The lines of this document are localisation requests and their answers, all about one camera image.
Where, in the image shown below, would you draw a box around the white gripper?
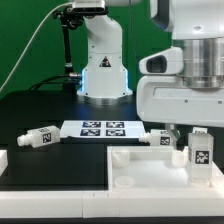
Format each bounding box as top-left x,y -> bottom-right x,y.
136,76 -> 224,149

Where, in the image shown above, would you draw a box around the grey camera cable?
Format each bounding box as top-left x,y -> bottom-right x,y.
0,2 -> 74,94

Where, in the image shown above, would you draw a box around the silver camera on mount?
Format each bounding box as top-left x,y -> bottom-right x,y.
72,0 -> 107,14

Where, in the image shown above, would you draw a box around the white marker tag sheet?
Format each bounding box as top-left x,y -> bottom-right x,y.
60,120 -> 145,139

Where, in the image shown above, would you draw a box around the white obstacle fence bar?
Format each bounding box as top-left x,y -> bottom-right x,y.
0,149 -> 224,219

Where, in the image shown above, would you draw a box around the black base cables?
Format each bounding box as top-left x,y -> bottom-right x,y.
29,73 -> 83,92

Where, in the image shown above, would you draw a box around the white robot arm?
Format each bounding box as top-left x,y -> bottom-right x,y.
136,0 -> 224,141

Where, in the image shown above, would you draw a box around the white square table top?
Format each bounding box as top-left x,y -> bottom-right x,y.
107,146 -> 224,194

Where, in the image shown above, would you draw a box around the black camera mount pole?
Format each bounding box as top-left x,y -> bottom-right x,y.
52,7 -> 84,88

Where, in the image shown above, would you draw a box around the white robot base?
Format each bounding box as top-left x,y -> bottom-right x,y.
77,16 -> 133,105

